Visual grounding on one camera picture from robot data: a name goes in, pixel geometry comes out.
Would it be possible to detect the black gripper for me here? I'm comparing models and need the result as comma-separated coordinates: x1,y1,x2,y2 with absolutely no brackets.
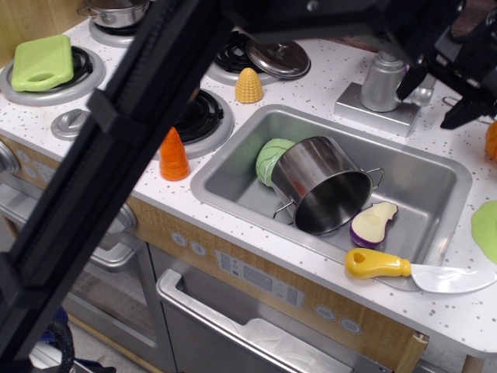
396,7,496,130

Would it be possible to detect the silver faucet lever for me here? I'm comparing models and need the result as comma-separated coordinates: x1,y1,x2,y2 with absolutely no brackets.
396,73,436,107

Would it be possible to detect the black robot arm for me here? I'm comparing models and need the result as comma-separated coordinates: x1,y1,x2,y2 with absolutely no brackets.
1,1,496,372

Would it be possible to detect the silver faucet base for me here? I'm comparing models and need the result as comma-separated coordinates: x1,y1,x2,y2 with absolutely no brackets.
334,52,420,138

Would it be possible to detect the orange toy pumpkin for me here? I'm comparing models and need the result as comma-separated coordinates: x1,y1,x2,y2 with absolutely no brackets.
485,121,497,160

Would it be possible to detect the green plate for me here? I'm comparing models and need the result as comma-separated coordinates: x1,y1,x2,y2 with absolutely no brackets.
471,200,496,263

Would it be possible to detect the steel pot in sink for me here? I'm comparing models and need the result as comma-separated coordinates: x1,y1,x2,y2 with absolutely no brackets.
272,136,384,235

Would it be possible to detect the toy eggplant half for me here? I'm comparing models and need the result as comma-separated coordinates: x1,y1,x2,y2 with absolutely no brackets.
349,201,398,249

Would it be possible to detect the steel pot lid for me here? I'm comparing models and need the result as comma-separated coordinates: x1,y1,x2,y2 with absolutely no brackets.
246,40,311,79

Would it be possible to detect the grey sink basin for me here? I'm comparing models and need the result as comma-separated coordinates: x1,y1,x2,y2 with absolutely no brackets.
191,105,472,266

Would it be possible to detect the green toy cabbage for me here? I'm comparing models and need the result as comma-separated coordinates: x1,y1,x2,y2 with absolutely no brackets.
255,138,295,187

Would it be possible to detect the yellow toy corn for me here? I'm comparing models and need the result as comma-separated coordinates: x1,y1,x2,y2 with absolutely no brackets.
235,68,263,103

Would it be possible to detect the back right stove burner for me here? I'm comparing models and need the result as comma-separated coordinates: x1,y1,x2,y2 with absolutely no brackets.
203,30,311,87

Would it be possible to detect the stove burner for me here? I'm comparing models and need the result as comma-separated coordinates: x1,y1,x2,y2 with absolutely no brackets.
203,30,311,87
1,47,106,106
89,19,139,48
174,89,234,160

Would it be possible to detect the front right stove burner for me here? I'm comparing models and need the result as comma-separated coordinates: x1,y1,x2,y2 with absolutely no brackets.
174,89,234,160

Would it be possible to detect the orange toy carrot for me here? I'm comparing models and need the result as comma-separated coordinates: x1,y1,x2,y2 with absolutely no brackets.
159,127,190,181

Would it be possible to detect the small steel pot on stove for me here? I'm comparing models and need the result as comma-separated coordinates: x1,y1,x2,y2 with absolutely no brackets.
77,0,151,29

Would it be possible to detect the back left stove burner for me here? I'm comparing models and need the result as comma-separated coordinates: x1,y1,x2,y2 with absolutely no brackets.
89,19,139,48

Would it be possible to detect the silver dishwasher door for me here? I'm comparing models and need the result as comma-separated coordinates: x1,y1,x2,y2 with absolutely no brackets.
151,248,390,372

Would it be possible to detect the front left stove burner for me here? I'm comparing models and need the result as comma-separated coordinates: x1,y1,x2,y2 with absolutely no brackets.
1,47,106,106

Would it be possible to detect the grey stove knob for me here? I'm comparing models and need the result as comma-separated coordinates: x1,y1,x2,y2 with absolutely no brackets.
50,109,90,141

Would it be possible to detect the silver oven door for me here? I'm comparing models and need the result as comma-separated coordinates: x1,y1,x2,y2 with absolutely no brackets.
0,173,176,373

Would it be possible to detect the green toy cutting board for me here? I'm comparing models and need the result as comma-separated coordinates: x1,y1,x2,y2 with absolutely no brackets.
11,35,75,92

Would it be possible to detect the wire utensil handle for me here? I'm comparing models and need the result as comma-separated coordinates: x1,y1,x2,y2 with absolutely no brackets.
442,96,494,125

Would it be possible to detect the yellow handled toy knife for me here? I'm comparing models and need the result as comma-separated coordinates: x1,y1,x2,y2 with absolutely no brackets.
344,248,496,294

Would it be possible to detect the black cable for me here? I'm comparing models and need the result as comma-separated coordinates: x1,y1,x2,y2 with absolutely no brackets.
50,320,77,373

